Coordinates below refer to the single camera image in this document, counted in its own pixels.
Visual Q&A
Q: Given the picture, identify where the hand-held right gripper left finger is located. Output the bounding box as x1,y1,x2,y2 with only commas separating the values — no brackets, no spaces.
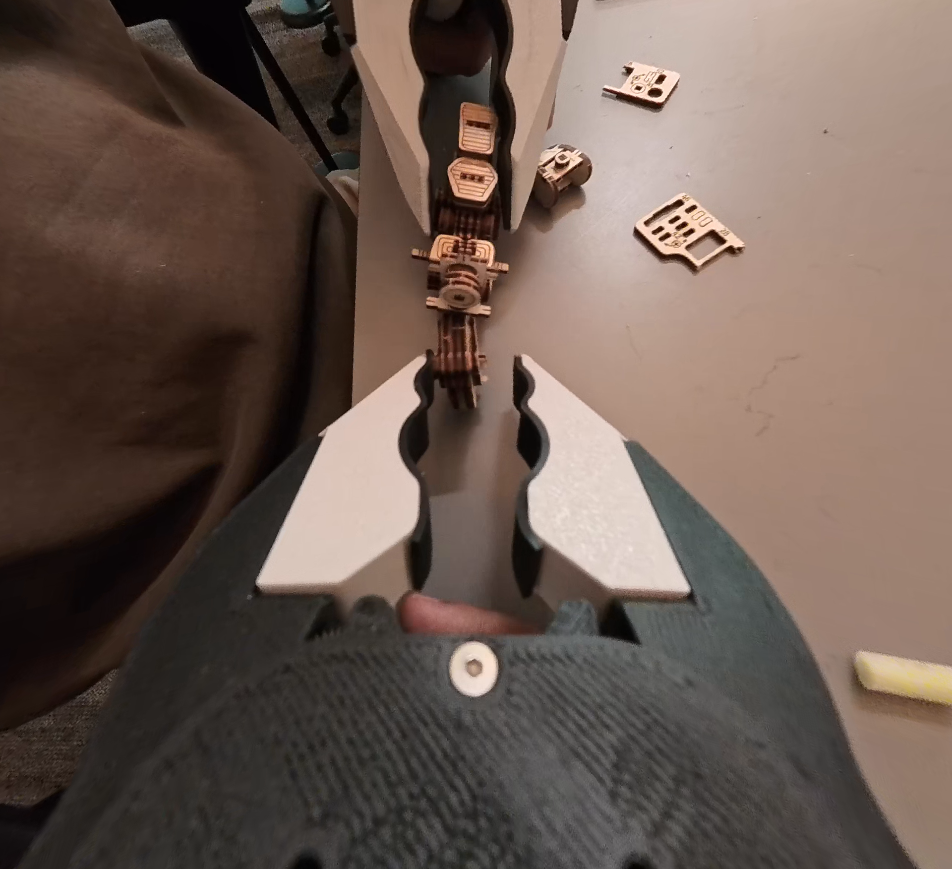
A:
255,353,437,598

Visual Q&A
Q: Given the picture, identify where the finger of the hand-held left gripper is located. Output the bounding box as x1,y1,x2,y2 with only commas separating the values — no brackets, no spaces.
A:
483,0,590,232
344,0,438,235

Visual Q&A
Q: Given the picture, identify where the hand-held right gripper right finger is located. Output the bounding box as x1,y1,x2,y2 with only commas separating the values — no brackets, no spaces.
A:
512,353,694,602

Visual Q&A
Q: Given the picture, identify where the wooden motorcycle model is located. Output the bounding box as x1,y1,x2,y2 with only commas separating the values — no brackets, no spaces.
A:
411,101,510,412

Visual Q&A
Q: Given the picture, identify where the black metal desk leg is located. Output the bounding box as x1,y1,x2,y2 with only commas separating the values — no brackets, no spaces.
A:
244,9,337,172

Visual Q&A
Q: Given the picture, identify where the grey desk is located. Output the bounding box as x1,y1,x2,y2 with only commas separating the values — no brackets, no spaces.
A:
348,0,952,869

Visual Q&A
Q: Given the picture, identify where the person's right hand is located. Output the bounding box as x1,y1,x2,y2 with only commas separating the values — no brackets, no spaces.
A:
396,592,541,637

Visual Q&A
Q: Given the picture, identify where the small wooden cylinder assembly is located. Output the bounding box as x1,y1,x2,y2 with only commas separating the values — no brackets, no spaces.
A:
533,141,595,212

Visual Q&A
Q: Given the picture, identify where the person's brown clothing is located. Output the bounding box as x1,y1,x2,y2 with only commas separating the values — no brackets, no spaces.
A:
0,0,359,732

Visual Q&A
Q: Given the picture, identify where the pale yellow block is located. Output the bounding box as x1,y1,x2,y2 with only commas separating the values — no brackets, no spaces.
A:
853,650,952,705

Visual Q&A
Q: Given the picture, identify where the small round-holed wooden puzzle frame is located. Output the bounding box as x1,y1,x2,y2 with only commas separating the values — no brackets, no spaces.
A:
601,61,682,110

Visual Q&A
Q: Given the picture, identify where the small slotted wooden puzzle frame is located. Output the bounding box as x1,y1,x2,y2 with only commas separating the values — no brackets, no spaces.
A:
634,192,745,272

